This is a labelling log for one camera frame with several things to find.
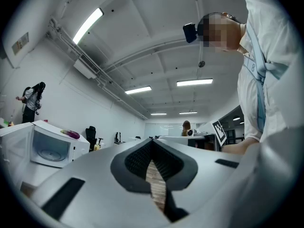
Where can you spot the purple object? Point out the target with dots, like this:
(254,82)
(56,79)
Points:
(71,134)

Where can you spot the black head-mounted camera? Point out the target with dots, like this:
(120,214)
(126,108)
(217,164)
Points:
(190,33)

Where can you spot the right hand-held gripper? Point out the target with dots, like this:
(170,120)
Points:
(219,133)

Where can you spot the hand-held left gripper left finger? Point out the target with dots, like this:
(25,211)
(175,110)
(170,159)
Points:
(95,186)

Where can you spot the person's white shirt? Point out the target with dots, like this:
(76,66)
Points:
(273,32)

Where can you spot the white air conditioner unit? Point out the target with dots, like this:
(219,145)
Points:
(86,66)

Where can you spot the framed wall sign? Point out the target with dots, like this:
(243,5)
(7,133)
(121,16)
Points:
(20,43)

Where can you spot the white ceiling pipes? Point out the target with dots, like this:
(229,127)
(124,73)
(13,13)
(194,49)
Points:
(71,47)

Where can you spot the white microwave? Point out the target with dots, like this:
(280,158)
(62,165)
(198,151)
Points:
(51,148)

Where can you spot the person's head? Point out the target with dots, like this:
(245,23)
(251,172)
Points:
(221,32)

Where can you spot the ceiling strip light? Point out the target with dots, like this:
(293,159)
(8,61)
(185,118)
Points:
(158,114)
(188,112)
(88,25)
(194,82)
(138,90)

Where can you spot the person's right forearm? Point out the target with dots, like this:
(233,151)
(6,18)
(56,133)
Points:
(240,146)

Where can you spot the round ceiling detector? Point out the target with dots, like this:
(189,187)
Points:
(202,64)

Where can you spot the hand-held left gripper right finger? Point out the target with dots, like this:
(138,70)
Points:
(209,186)

